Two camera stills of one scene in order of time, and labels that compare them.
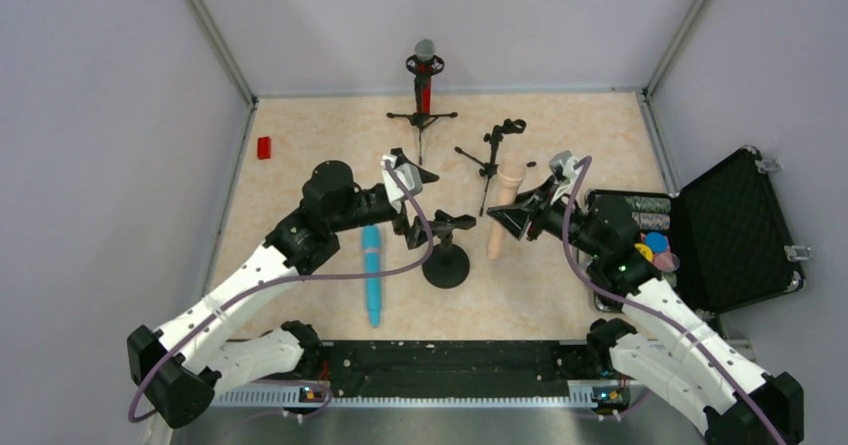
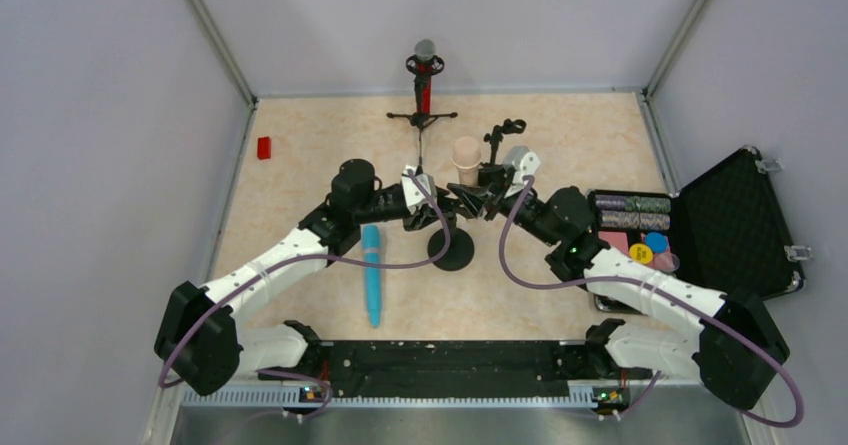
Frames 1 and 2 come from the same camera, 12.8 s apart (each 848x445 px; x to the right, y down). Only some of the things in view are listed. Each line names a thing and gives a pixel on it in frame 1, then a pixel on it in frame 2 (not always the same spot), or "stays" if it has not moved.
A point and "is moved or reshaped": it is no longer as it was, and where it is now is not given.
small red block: (264, 148) stays
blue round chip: (657, 242) stays
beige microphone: (512, 171) is moved or reshaped
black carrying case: (728, 246) stays
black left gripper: (403, 205) → (419, 209)
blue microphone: (371, 236) stays
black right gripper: (534, 209) → (491, 199)
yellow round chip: (644, 250) stays
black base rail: (484, 366) stays
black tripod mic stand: (494, 137) stays
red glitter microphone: (424, 52) stays
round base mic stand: (448, 264) is moved or reshaped
